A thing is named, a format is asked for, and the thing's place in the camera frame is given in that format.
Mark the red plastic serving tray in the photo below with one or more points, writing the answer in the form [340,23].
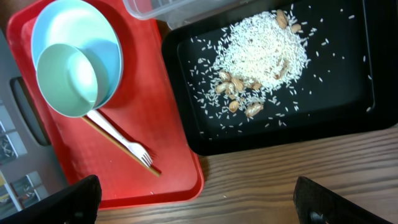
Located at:
[143,109]

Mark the light blue bowl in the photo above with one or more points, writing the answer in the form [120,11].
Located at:
[81,25]

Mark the white plastic fork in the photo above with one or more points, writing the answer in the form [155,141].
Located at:
[121,140]

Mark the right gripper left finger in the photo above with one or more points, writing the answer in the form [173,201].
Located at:
[76,204]

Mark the black plastic waste tray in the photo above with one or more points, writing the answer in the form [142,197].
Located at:
[380,19]

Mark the clear plastic waste bin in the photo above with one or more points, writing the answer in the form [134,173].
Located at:
[178,13]

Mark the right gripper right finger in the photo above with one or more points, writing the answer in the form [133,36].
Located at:
[316,204]

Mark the grey plastic dishwasher rack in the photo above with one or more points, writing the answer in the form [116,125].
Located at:
[30,170]

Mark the rice and peanut leftovers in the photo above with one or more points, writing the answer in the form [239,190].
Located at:
[286,67]

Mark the wooden chopstick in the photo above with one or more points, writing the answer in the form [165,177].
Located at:
[119,145]

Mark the mint green bowl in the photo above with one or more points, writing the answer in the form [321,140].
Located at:
[67,80]

